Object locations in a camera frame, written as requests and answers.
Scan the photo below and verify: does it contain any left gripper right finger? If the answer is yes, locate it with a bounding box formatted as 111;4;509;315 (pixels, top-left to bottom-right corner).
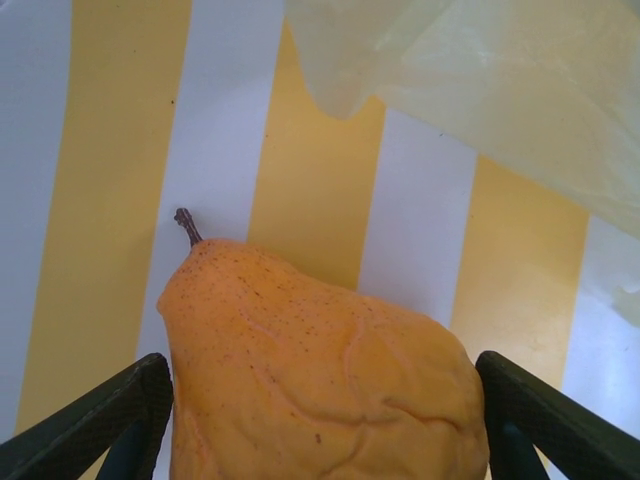
474;349;640;480

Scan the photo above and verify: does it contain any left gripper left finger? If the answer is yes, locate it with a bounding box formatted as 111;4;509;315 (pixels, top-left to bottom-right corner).
0;351;175;480

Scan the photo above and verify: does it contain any orange pear with stem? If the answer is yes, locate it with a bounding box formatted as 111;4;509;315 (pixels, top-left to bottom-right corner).
156;207;490;480

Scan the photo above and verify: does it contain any yellow avocado print plastic bag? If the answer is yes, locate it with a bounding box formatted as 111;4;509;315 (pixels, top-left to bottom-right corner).
282;0;640;322

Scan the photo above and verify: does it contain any yellow white striped plate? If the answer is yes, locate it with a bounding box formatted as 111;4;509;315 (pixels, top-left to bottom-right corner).
0;0;640;480

